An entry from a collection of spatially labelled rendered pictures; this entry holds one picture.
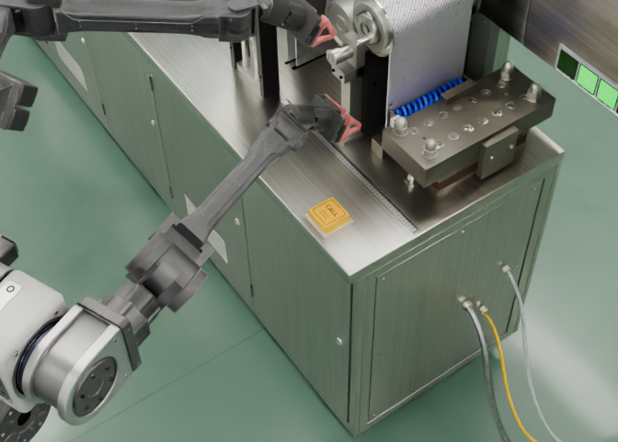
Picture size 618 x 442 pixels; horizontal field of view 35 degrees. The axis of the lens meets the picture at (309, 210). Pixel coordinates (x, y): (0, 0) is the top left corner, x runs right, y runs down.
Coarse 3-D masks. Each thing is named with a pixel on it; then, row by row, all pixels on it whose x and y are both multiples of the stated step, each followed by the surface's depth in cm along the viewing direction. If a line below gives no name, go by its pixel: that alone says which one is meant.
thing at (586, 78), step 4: (580, 68) 212; (584, 68) 211; (580, 72) 213; (584, 72) 212; (588, 72) 211; (580, 76) 213; (584, 76) 212; (588, 76) 211; (592, 76) 210; (596, 76) 209; (580, 80) 214; (584, 80) 213; (588, 80) 212; (592, 80) 211; (596, 80) 210; (580, 84) 214; (584, 84) 213; (588, 84) 212; (592, 84) 211; (588, 88) 213; (592, 88) 212; (592, 92) 212
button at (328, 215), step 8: (328, 200) 225; (336, 200) 225; (312, 208) 224; (320, 208) 224; (328, 208) 224; (336, 208) 223; (312, 216) 223; (320, 216) 222; (328, 216) 222; (336, 216) 222; (344, 216) 222; (320, 224) 221; (328, 224) 220; (336, 224) 221
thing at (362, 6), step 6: (474, 0) 221; (360, 6) 214; (366, 6) 212; (372, 6) 210; (354, 12) 217; (360, 12) 215; (372, 12) 210; (378, 12) 210; (354, 18) 218; (378, 18) 210; (378, 24) 211; (384, 24) 210; (384, 30) 210; (384, 36) 211; (378, 42) 214; (384, 42) 212; (372, 48) 218; (378, 48) 216; (384, 48) 214
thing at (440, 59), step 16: (448, 32) 222; (464, 32) 226; (416, 48) 219; (432, 48) 223; (448, 48) 226; (464, 48) 230; (400, 64) 220; (416, 64) 223; (432, 64) 227; (448, 64) 231; (400, 80) 223; (416, 80) 227; (432, 80) 231; (448, 80) 235; (400, 96) 228; (416, 96) 231
